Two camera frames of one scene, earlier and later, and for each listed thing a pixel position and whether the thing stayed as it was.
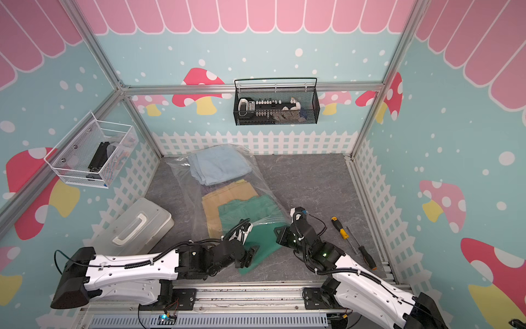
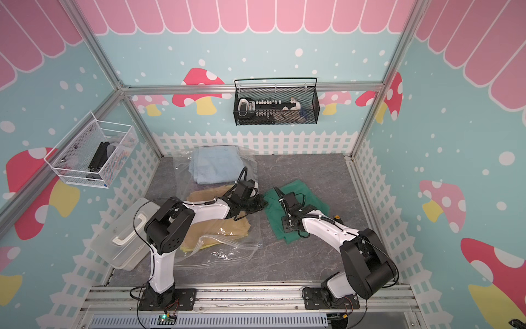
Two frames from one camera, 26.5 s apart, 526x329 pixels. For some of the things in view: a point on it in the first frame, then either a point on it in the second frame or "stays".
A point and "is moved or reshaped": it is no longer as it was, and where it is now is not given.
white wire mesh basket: x=96 y=157 stays
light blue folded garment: x=217 y=164 stays
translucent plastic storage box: x=136 y=231 stays
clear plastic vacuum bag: x=227 y=186 is moved or reshaped
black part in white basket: x=98 y=160 stays
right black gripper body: x=287 y=239 -> x=287 y=225
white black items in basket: x=269 y=112 stays
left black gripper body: x=245 y=261 -> x=253 y=204
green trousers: x=266 y=216 -> x=299 y=188
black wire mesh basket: x=276 y=105 stays
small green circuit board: x=166 y=319 stays
